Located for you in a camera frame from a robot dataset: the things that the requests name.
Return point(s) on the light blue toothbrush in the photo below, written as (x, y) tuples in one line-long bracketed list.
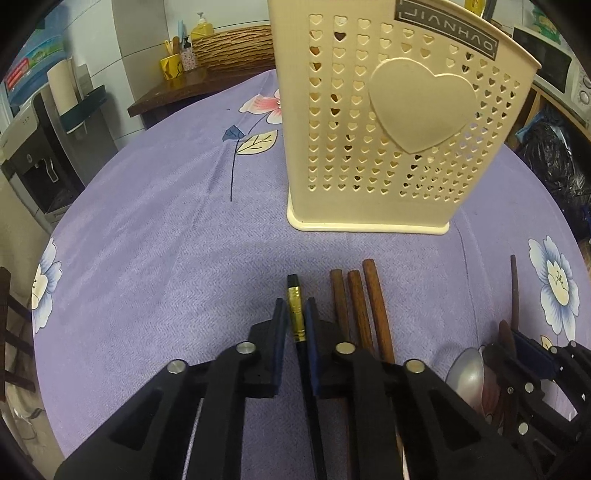
[(182, 32)]

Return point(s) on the blue water jug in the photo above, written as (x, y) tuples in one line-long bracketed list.
[(32, 64)]

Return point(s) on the purple floral tablecloth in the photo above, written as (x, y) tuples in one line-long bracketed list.
[(161, 230)]

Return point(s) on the cream perforated utensil holder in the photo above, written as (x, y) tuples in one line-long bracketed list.
[(415, 106)]

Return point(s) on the thick brown wooden chopstick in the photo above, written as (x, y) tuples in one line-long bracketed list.
[(376, 309), (339, 300), (358, 304)]

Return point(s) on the dark wooden counter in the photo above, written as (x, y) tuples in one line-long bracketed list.
[(157, 99)]

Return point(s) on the black plastic bag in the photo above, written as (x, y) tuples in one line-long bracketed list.
[(554, 161)]

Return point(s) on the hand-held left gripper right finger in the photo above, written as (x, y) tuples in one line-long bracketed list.
[(312, 353)]

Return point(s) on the small dotted pump bottle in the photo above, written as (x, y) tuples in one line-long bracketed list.
[(189, 59)]

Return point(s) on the yellow mug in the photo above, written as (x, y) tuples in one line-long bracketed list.
[(171, 67)]

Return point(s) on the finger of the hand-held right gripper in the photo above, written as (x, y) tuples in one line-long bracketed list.
[(517, 392), (533, 353)]

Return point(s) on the tall yellow box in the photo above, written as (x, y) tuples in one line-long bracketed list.
[(474, 7)]

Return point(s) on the paper towel roll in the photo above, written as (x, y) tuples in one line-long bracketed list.
[(62, 87)]

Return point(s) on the teal wall holder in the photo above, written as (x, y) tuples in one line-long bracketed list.
[(87, 108)]

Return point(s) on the wooden shelf unit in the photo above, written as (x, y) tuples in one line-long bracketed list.
[(535, 108)]

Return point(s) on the yellow soap dispenser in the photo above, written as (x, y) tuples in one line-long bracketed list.
[(202, 30)]

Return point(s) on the thin dark brown chopstick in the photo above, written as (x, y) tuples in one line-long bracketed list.
[(514, 286)]

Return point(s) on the brown wooden spoon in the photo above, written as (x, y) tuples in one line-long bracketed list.
[(490, 397)]

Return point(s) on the dark wooden stool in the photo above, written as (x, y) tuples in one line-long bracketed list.
[(7, 300)]

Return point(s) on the metal spoon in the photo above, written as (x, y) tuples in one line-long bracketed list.
[(466, 376)]

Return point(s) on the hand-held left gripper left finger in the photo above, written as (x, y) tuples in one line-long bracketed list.
[(278, 344)]

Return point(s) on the black chopstick with gold band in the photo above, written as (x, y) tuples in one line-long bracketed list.
[(295, 314)]

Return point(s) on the woven wash basin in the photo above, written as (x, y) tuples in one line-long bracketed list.
[(231, 46)]

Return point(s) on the white microwave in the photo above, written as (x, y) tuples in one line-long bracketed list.
[(554, 64)]

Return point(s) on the green noodle cups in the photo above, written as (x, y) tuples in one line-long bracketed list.
[(545, 30)]

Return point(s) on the water dispenser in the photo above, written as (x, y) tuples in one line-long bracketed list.
[(32, 157)]

